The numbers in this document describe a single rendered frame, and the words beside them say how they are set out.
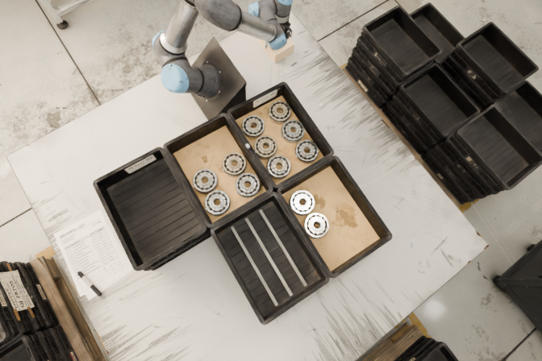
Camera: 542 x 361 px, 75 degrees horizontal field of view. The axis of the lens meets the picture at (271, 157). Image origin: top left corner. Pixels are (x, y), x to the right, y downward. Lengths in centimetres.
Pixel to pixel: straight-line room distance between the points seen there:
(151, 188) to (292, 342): 86
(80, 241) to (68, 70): 157
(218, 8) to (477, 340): 235
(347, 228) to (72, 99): 211
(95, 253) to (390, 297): 128
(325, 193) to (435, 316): 130
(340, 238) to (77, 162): 124
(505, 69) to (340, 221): 156
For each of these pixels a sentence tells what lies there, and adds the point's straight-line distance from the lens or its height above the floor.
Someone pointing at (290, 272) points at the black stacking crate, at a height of 83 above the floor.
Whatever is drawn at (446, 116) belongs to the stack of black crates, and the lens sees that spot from 243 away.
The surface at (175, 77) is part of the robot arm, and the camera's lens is 153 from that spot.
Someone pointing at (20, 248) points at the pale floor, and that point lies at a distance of 271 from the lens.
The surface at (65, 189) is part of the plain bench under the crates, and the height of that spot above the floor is 70.
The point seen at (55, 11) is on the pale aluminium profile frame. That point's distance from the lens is 313.
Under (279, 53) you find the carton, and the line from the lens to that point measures 186.
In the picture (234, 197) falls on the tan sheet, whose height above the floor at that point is 83.
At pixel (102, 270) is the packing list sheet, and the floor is 70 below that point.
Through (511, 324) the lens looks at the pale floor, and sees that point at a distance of 282.
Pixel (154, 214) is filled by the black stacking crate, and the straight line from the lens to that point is 154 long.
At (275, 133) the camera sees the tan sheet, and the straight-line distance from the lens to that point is 159.
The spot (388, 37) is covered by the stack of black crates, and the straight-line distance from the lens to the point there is 243.
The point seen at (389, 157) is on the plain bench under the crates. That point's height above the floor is 70.
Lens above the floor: 230
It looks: 72 degrees down
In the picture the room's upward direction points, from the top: 10 degrees clockwise
